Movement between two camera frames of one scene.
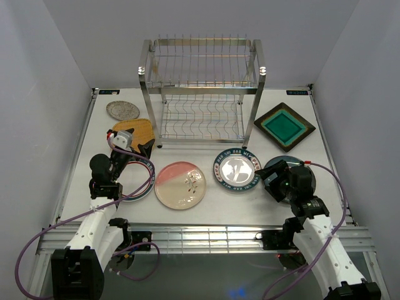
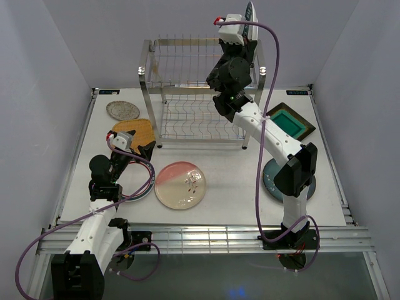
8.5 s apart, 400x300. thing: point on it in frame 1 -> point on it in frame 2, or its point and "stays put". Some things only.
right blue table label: [297, 92] stays put
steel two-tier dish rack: [202, 87] stays put
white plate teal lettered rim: [234, 170] -> [250, 31]
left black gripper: [145, 149] stays put
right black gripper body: [279, 186] -> [232, 50]
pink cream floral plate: [180, 185] stays put
